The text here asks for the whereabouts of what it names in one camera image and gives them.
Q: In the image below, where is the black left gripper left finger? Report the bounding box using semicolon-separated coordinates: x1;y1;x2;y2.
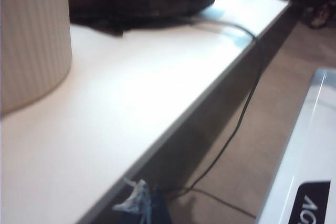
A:
112;178;152;224

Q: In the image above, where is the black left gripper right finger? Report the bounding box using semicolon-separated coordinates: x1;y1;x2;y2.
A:
150;186;173;224

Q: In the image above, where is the white ribbed plastic trash can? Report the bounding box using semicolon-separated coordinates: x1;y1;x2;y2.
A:
0;0;73;118

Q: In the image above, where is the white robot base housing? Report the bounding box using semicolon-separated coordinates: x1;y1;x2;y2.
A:
256;68;336;224

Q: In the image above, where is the grey power cable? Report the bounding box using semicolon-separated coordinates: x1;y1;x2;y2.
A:
161;16;260;219

